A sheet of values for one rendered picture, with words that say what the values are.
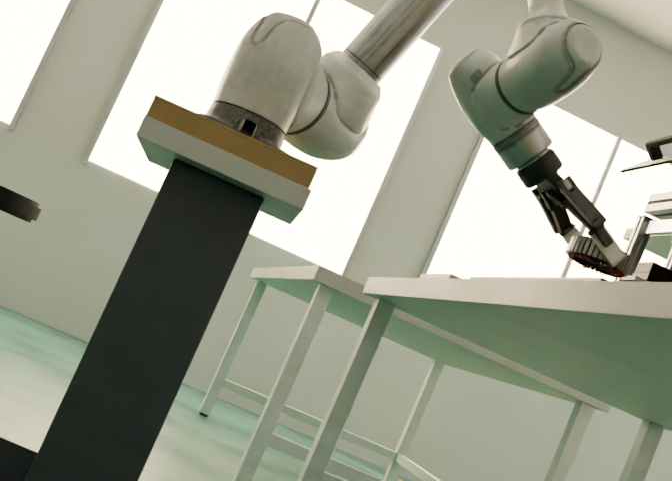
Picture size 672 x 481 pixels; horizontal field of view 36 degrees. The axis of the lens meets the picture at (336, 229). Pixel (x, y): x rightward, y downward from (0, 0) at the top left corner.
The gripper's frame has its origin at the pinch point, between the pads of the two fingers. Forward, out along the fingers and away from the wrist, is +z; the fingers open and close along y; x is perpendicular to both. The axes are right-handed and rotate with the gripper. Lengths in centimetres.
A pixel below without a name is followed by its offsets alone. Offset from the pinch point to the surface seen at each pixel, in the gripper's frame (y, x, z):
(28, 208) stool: 125, 82, -78
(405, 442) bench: 336, 15, 93
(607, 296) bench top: -33.7, 14.8, -2.2
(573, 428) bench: 163, -18, 79
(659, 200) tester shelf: 42, -34, 8
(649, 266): 22.5, -15.5, 13.2
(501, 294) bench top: 8.4, 16.2, -3.0
